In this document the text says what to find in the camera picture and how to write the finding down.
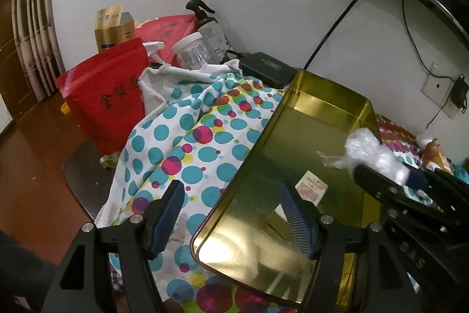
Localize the white plastic bundle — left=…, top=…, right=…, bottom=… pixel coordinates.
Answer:
left=316, top=128, right=410, bottom=186

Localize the gold metal tin box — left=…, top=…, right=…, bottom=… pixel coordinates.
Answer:
left=190, top=71, right=380, bottom=312

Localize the brown haired figurine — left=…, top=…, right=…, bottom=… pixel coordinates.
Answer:
left=421, top=138, right=454, bottom=175

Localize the paper slip label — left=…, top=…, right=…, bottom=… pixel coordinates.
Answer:
left=295, top=171, right=328, bottom=207

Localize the black power adapter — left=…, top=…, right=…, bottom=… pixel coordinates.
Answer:
left=450, top=74, right=469, bottom=113

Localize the polka dot tablecloth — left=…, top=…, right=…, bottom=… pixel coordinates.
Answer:
left=94, top=57, right=469, bottom=313

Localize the black set-top box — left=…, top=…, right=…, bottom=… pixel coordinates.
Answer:
left=239, top=52, right=298, bottom=89

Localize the red gift bag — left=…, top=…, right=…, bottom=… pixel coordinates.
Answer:
left=56, top=37, right=149, bottom=155

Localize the white spray bottle head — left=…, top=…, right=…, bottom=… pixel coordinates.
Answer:
left=142, top=41, right=165, bottom=65

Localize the clear plastic jar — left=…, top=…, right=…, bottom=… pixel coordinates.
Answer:
left=172, top=32, right=212, bottom=70

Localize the wooden door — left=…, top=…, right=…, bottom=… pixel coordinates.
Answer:
left=1, top=0, right=65, bottom=122

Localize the black spray bottle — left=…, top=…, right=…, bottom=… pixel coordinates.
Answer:
left=186, top=0, right=232, bottom=64

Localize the gold cardboard box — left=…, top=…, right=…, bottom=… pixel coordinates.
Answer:
left=95, top=5, right=135, bottom=53

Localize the white wall socket plate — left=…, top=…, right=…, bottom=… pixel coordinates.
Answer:
left=421, top=63, right=460, bottom=119

